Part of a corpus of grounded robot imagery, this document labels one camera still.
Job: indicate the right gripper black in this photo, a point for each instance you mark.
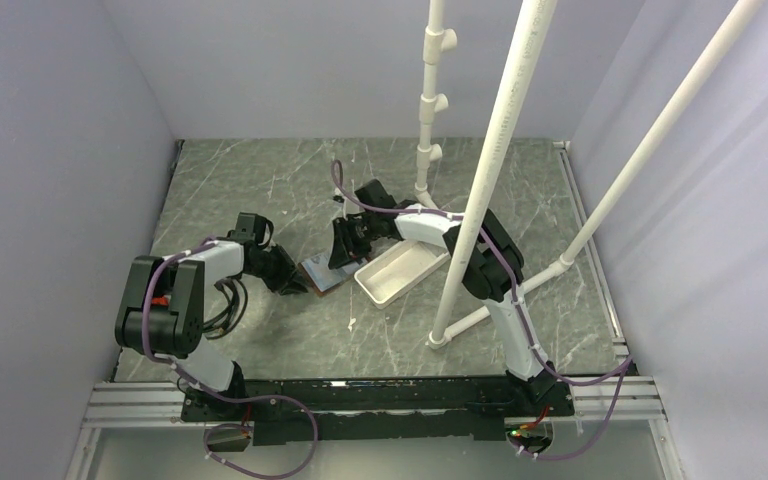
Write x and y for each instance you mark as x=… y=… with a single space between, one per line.
x=342 y=251

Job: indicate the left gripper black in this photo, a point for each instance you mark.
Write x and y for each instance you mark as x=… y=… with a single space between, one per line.
x=284 y=282

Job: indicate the brown leather card holder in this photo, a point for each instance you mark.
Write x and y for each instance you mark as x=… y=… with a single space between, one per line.
x=322 y=279

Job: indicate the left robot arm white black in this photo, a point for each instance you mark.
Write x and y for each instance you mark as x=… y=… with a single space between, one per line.
x=162 y=313

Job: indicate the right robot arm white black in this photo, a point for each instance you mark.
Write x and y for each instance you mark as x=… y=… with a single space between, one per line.
x=492 y=275

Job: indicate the white rectangular plastic tray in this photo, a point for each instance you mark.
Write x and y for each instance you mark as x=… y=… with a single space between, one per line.
x=397 y=270

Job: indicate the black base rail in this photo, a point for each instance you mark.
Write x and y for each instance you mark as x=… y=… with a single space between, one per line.
x=282 y=411

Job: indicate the white PVC pipe frame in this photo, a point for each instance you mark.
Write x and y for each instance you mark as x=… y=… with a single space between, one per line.
x=607 y=70

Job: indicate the aluminium frame rail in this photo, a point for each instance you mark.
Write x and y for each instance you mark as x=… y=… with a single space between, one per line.
x=366 y=372

